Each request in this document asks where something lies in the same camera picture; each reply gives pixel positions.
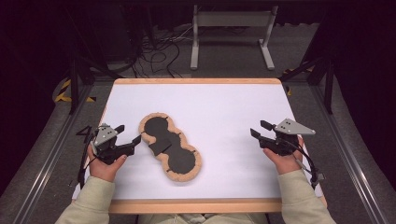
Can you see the black metal stand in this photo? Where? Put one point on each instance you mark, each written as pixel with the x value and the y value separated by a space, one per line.
pixel 74 81
pixel 327 84

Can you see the person's right hand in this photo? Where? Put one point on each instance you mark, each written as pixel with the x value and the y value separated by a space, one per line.
pixel 285 163

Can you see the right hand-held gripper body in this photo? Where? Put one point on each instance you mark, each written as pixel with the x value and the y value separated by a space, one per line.
pixel 285 140

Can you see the yellow black hazard tape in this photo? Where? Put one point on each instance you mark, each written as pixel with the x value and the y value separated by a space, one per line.
pixel 63 93

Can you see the white metal desk frame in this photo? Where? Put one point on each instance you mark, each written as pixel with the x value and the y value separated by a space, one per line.
pixel 232 19

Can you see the person's left hand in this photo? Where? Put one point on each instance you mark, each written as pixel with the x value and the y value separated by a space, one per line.
pixel 104 169

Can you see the aluminium floor rail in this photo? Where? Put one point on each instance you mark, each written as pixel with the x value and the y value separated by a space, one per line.
pixel 351 161
pixel 46 165

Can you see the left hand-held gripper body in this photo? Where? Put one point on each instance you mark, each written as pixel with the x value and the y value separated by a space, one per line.
pixel 107 149

